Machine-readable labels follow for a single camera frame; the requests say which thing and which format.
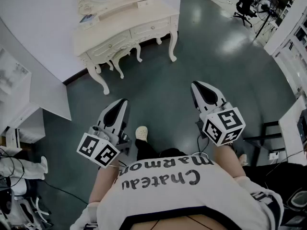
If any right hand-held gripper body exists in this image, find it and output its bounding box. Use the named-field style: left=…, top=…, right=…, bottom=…
left=195, top=101, right=246, bottom=147

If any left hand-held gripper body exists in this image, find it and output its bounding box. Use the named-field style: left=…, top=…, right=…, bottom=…
left=76, top=121, right=133, bottom=169

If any cream ornate dressing table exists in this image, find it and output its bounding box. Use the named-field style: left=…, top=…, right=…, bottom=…
left=71, top=0, right=180, bottom=95

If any person's left forearm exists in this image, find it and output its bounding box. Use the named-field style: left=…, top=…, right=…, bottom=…
left=88, top=163, right=122, bottom=205

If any person's right forearm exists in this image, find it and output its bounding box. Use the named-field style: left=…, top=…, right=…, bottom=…
left=212, top=144, right=247, bottom=178

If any person's cream clog shoe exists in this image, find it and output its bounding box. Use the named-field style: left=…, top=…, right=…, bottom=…
left=135, top=126, right=149, bottom=143
left=238, top=153, right=249, bottom=167

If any white carved stool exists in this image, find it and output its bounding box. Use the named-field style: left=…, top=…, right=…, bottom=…
left=105, top=43, right=142, bottom=79

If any white padded bundle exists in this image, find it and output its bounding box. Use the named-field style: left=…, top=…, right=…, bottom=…
left=0, top=155, right=48, bottom=181

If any person's white printed shirt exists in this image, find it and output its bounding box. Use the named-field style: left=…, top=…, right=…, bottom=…
left=71, top=154, right=285, bottom=230

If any white shelving unit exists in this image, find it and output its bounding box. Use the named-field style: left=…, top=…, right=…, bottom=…
left=263, top=0, right=307, bottom=100

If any white cabinet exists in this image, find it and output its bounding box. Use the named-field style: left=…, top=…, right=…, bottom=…
left=0, top=46, right=46, bottom=144

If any black office chair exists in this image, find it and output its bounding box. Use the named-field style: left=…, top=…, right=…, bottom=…
left=233, top=0, right=258, bottom=28

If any black standing fan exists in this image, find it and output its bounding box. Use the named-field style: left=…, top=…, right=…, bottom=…
left=254, top=0, right=278, bottom=39

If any blue printed booklet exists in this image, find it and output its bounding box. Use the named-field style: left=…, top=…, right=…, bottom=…
left=79, top=13, right=98, bottom=23

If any black floor cable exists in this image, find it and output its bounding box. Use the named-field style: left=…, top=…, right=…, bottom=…
left=45, top=183, right=89, bottom=205

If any white desk with black frame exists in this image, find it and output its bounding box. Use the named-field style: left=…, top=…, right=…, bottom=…
left=243, top=96, right=307, bottom=166

